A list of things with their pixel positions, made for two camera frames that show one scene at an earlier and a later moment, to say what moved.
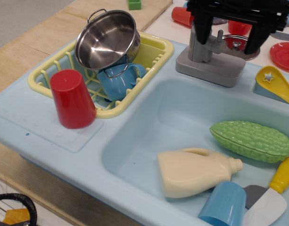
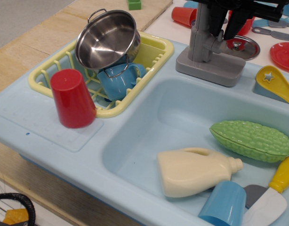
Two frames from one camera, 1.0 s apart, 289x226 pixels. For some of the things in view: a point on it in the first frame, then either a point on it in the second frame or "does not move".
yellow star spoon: [280, 85] does not move
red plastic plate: [283, 54] does not move
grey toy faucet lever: [220, 36] does not move
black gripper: [272, 13] to [272, 10]
